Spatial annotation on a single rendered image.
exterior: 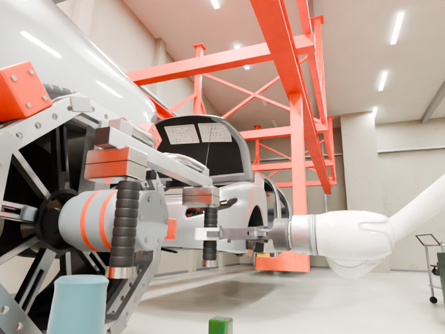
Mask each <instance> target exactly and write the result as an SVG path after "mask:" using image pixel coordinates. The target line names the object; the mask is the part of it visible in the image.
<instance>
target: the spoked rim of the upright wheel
mask: <svg viewBox="0 0 445 334"><path fill-rule="evenodd" d="M86 132H87V127H85V126H83V125H81V124H79V123H76V122H75V121H72V120H71V119H70V120H68V121H66V122H65V123H63V124H61V125H60V126H58V127H56V128H55V129H53V130H51V131H49V132H48V133H46V134H45V135H42V136H41V137H39V138H37V139H36V140H34V141H33V142H34V143H36V144H37V145H39V146H41V147H42V148H44V149H45V150H47V151H48V152H49V153H50V154H51V158H52V183H53V189H46V187H45V186H44V184H43V183H42V182H41V180H40V179H39V177H38V176H37V175H36V173H35V172H34V170H33V169H32V168H31V167H30V165H29V164H28V162H27V161H26V160H25V158H24V157H23V155H22V154H21V153H20V151H19V150H17V151H15V152H14V153H12V156H11V162H12V163H13V164H14V166H15V167H16V169H17V170H18V171H19V172H20V174H21V175H22V177H23V178H24V179H25V180H26V182H27V183H28V184H29V186H30V187H31V188H32V190H33V191H34V192H35V195H34V196H32V197H31V198H30V200H29V201H28V202H27V204H26V205H24V204H21V203H15V202H11V201H6V200H3V202H2V206H1V207H4V208H7V209H14V210H15V212H14V213H11V212H6V211H1V212H0V218H2V219H10V220H14V221H20V222H21V235H22V237H23V239H22V240H20V241H19V242H17V243H15V244H13V245H11V246H10V247H8V248H6V249H5V250H2V251H1V252H0V265H2V264H3V263H5V262H7V261H8V260H10V259H11V258H13V257H14V256H16V255H18V254H19V253H21V252H23V251H24V250H26V249H27V248H30V249H31V250H33V251H34V252H37V255H36V257H35V259H34V261H33V263H32V265H31V267H30V269H29V270H28V272H27V274H26V276H25V278H24V280H23V283H22V284H21V287H20V288H19V291H18V292H17V294H16V296H15V298H14V300H15V301H16V302H17V303H18V304H19V306H20V307H21V308H22V309H23V311H24V312H25V313H26V314H27V315H28V316H29V318H30V319H31V320H32V322H33V323H34V324H35V325H36V326H37V328H38V329H39V330H40V331H41V332H42V333H45V332H47V329H48V322H49V317H50V311H51V307H52V300H53V297H54V290H55V289H54V282H55V281H56V280H57V279H58V278H59V277H61V276H68V275H102V276H104V275H103V271H104V270H105V269H106V266H110V265H109V259H110V257H111V255H110V253H109V252H89V251H82V250H79V249H77V248H75V247H74V246H71V245H69V244H67V242H65V240H63V238H62V236H61V234H60V231H59V230H58V231H57V232H55V233H54V234H49V233H47V232H46V231H45V230H44V228H43V225H42V220H43V217H44V214H45V213H46V212H47V211H48V210H49V209H52V208H55V209H57V210H58V211H59V212H61V210H62V208H63V206H64V205H65V203H66V202H67V201H68V200H70V199H71V198H73V197H75V196H78V195H79V194H78V189H79V180H80V175H81V166H82V161H83V151H84V146H85V138H86ZM70 182H71V184H72V187H73V189H70ZM51 199H52V201H51ZM56 255H59V257H60V271H59V272H58V273H57V275H56V276H55V277H54V279H53V280H52V281H51V283H49V285H47V287H45V289H43V291H41V293H39V294H38V295H37V293H38V291H39V289H40V287H41V285H42V283H43V281H44V279H45V277H46V275H47V273H48V271H49V269H50V266H51V264H52V262H53V260H54V258H55V256H56ZM107 279H108V280H109V284H108V286H107V299H106V301H107V300H108V299H109V297H110V296H111V294H112V293H113V291H114V290H115V288H116V287H117V285H118V283H119V282H120V280H121V278H107Z"/></svg>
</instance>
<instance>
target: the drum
mask: <svg viewBox="0 0 445 334"><path fill-rule="evenodd" d="M117 191H118V190H96V191H89V192H83V193H81V194H79V195H78V196H75V197H73V198H71V199H70V200H68V201H67V202H66V203H65V205H64V206H63V208H62V210H61V212H60V216H59V220H58V226H59V231H60V234H61V236H62V238H63V240H65V242H67V244H69V245H71V246H74V247H75V248H77V249H79V250H81V251H89V252H111V247H112V245H111V240H112V238H113V235H112V234H113V228H114V226H113V222H114V218H115V216H114V215H115V209H116V207H115V204H116V200H117V199H116V196H117ZM139 193H140V199H139V200H138V202H139V206H138V217H137V227H136V236H135V239H136V243H135V246H134V248H135V251H134V252H137V251H152V250H155V249H157V248H158V247H159V246H160V245H161V244H162V242H163V240H164V239H165V236H166V233H167V230H168V221H169V216H168V208H167V205H166V202H165V200H164V198H163V197H162V195H161V194H160V193H158V192H157V191H154V190H146V191H141V190H140V191H139Z"/></svg>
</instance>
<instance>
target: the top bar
mask: <svg viewBox="0 0 445 334"><path fill-rule="evenodd" d="M94 145H95V146H98V147H99V148H102V149H106V148H117V147H124V146H132V147H134V148H136V149H138V150H140V151H142V152H144V153H146V154H147V155H148V158H147V167H148V168H150V169H153V170H155V171H157V172H160V173H162V174H165V175H167V176H169V177H172V178H175V179H176V180H179V181H181V182H184V183H186V184H189V185H191V186H208V185H210V186H212V185H213V180H212V179H210V178H208V177H206V176H204V175H202V174H200V173H198V172H197V171H195V170H193V169H191V168H189V167H187V166H185V165H183V164H182V163H180V162H178V161H176V160H174V159H172V158H170V157H169V156H166V155H165V154H162V153H161V152H158V151H157V150H154V149H153V148H151V147H149V146H147V145H145V144H143V143H141V142H140V141H138V140H136V139H134V138H132V137H130V136H128V135H126V134H124V133H122V132H120V131H118V130H116V129H114V128H112V127H101V128H97V129H96V131H95V140H94Z"/></svg>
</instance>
